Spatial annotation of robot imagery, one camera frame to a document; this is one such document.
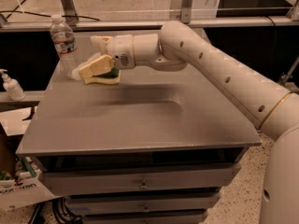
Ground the metal frame rail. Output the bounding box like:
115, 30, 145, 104
0, 16, 299, 32

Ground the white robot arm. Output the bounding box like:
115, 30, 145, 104
71, 21, 299, 224

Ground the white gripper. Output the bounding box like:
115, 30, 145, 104
72, 35, 135, 80

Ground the white pump dispenser bottle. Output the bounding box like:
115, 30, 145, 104
0, 69, 25, 101

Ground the green and yellow sponge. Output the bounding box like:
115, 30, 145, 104
84, 68, 121, 85

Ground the black cable on floor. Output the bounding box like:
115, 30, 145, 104
0, 10, 101, 22

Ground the clear plastic water bottle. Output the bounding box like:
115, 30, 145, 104
50, 14, 80, 78

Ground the white cardboard box with items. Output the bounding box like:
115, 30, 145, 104
0, 158, 56, 211

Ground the grey drawer cabinet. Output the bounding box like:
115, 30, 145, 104
15, 28, 262, 224

